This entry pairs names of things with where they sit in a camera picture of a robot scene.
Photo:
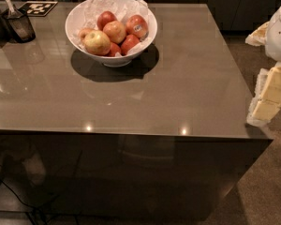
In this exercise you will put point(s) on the black fiducial marker card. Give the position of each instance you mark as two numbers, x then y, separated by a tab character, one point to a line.
38	8

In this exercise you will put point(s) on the yellow-red apple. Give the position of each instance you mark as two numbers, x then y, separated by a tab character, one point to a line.
97	42
116	31

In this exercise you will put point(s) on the small red bottom apple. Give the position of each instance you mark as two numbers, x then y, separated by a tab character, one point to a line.
114	49

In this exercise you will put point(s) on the red lower right apple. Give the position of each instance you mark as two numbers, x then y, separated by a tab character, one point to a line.
130	42

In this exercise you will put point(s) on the yellow-red front apple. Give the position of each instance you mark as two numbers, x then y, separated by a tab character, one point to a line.
97	42

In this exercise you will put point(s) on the small pale left apple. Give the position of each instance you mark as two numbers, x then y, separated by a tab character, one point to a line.
84	32

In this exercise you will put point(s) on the white ceramic bowl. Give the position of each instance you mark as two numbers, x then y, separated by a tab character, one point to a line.
73	26

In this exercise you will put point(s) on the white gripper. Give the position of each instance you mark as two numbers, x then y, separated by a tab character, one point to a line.
279	32

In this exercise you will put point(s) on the dark red back apple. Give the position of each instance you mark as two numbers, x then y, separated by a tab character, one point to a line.
104	18

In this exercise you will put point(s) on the yellow-red centre apple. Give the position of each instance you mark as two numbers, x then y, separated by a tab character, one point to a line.
116	31

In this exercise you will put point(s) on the red apple with sticker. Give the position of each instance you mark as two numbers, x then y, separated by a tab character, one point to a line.
137	26

